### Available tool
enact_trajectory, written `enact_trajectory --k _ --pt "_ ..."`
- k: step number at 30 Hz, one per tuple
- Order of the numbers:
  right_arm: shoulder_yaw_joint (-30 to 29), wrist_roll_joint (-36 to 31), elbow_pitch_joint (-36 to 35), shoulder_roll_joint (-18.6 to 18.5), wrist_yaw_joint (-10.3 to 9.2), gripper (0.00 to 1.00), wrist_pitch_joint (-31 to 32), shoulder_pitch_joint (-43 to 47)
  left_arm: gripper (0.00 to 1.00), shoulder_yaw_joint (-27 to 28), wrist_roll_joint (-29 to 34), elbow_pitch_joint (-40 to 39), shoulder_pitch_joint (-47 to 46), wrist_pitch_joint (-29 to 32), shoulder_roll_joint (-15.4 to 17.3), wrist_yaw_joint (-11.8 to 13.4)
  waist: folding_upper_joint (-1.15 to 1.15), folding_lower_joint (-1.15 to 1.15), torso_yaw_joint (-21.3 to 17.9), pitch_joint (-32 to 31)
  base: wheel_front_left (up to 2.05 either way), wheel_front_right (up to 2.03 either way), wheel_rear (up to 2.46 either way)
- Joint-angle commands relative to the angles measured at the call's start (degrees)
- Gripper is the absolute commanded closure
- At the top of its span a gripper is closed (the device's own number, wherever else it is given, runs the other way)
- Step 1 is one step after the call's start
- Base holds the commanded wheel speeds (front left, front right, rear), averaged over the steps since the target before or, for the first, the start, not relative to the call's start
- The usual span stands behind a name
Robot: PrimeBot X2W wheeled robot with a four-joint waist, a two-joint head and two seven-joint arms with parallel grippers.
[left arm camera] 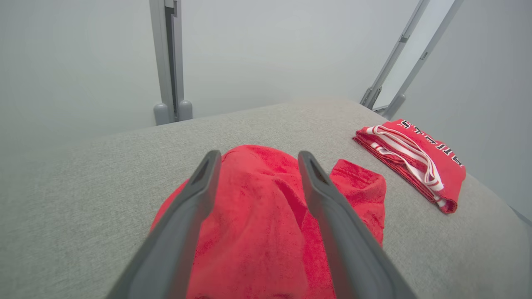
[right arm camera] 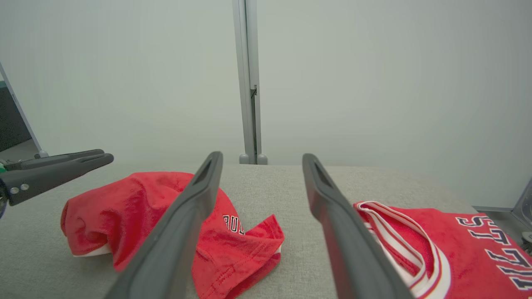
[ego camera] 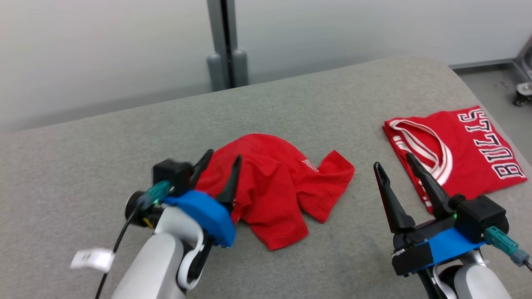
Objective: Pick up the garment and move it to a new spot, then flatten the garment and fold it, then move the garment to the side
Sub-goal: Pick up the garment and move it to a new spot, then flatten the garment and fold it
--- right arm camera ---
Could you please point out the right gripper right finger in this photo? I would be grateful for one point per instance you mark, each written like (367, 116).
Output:
(349, 249)

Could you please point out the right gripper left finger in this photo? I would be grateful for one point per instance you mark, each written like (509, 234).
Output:
(178, 232)

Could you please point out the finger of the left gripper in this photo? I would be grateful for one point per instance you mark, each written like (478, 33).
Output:
(45, 178)
(54, 158)

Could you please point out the red Bulls basketball jersey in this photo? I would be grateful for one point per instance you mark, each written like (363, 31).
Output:
(465, 257)

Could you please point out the dark background furniture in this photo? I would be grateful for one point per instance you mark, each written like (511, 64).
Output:
(12, 120)

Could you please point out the red basketball shorts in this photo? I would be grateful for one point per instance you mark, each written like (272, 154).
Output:
(124, 216)

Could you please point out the grey metal partition post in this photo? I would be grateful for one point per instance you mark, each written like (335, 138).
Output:
(41, 155)
(245, 83)

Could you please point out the grey metal frame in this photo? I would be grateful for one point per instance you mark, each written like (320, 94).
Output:
(524, 207)

